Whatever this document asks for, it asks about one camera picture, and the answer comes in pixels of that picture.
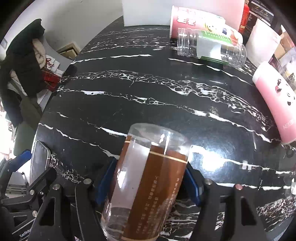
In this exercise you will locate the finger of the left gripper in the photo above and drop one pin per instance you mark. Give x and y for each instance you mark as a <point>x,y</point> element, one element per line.
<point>19,213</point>
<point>10,166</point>

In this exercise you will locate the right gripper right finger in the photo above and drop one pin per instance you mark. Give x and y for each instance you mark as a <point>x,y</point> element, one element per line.
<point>226,213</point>

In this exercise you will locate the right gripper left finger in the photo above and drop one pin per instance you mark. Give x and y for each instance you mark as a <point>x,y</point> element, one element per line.
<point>63,217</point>

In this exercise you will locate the clear cup brown label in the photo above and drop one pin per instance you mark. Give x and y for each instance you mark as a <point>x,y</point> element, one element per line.
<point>145,184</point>

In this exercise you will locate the pink panda paper cup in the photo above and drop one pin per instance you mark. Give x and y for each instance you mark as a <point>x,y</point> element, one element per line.
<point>280,99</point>

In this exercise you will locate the pink cartoon paper cup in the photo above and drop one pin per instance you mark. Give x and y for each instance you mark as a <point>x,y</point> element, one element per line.
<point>201,20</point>

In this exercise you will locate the black smartphone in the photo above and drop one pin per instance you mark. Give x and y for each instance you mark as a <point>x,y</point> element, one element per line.
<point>40,160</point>

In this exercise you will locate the black jacket on chair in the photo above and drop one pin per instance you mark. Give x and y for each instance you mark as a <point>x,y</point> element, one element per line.
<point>21,58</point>

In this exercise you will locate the white tissue roll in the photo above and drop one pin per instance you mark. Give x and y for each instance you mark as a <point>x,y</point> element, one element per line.
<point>262,43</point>

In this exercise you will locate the clear jar green label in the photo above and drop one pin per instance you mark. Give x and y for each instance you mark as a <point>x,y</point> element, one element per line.
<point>210,46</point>

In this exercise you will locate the red bottle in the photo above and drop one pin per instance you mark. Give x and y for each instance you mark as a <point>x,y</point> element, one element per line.
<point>245,16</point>

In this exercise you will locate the white foam board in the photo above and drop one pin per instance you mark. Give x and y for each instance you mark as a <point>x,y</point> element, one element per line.
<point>142,13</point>

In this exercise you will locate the black coffee bag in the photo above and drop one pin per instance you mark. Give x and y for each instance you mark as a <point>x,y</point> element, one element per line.
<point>257,10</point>

